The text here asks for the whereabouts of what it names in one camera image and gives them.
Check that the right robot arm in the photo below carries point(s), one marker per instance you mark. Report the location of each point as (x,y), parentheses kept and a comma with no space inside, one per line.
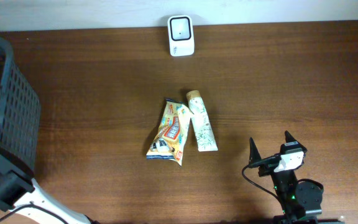
(300,199)

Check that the yellow snack bag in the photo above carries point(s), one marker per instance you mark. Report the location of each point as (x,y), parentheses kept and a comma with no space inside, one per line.
(172,134)

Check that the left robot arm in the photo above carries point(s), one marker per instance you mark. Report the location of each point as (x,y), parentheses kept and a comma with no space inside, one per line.
(20,193)

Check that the grey plastic mesh basket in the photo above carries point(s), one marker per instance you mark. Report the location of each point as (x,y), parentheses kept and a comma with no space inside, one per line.
(19,109)

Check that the white barcode scanner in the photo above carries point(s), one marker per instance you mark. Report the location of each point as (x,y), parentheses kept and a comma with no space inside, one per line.
(181,36)

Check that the white cream tube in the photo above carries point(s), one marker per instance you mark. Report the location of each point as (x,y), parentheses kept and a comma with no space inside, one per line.
(201,124)

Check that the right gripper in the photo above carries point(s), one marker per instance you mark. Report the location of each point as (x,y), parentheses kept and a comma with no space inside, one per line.
(272,168)

